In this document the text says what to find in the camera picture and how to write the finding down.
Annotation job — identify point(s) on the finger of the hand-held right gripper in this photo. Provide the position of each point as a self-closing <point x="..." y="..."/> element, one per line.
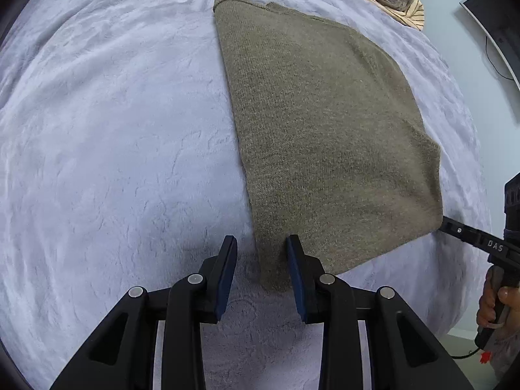
<point x="461" y="231"/>

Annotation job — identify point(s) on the olive knit sweater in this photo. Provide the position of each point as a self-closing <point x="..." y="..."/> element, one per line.
<point x="325" y="130"/>

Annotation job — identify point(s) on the person's right hand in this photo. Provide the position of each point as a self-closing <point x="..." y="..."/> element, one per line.
<point x="489" y="304"/>

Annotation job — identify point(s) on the small red tag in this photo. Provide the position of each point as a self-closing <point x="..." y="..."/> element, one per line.
<point x="484" y="357"/>

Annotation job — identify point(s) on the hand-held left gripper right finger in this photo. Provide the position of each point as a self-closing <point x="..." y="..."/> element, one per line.
<point x="294" y="276"/>

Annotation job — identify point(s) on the lavender plush blanket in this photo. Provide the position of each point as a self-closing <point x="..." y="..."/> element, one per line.
<point x="122" y="150"/>

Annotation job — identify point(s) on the black flat screen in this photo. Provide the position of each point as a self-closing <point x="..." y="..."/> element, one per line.
<point x="497" y="16"/>

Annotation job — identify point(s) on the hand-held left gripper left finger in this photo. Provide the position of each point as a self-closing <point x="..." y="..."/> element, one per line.
<point x="225" y="276"/>

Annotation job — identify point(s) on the person's right forearm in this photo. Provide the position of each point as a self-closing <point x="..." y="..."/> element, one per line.
<point x="505" y="353"/>

